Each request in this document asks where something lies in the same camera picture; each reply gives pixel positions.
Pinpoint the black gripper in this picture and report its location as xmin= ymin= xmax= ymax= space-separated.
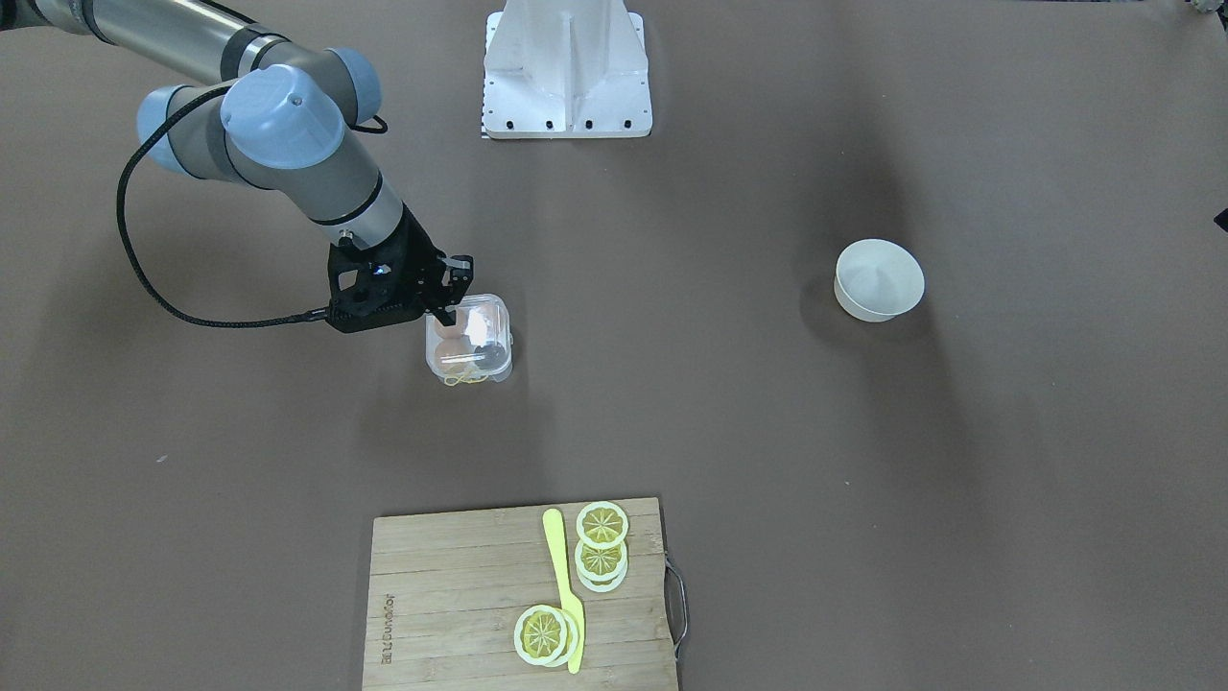
xmin=365 ymin=207 xmax=475 ymax=324

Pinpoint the clear plastic egg box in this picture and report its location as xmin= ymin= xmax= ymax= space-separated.
xmin=424 ymin=295 xmax=515 ymax=388

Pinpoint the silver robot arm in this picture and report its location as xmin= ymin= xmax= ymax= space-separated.
xmin=2 ymin=1 xmax=474 ymax=333

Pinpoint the brown egg in box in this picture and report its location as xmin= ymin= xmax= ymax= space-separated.
xmin=430 ymin=314 xmax=465 ymax=340
xmin=433 ymin=340 xmax=474 ymax=379

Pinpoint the wooden cutting board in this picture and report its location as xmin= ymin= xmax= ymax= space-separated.
xmin=363 ymin=497 xmax=682 ymax=690

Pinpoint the white ceramic bowl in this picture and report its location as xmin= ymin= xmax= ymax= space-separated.
xmin=833 ymin=239 xmax=927 ymax=323

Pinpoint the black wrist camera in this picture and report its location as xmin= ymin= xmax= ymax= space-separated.
xmin=324 ymin=239 xmax=425 ymax=334

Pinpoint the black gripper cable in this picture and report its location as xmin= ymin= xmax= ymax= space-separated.
xmin=115 ymin=83 xmax=391 ymax=329

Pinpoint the white camera post pedestal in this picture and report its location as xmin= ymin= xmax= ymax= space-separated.
xmin=480 ymin=1 xmax=653 ymax=140

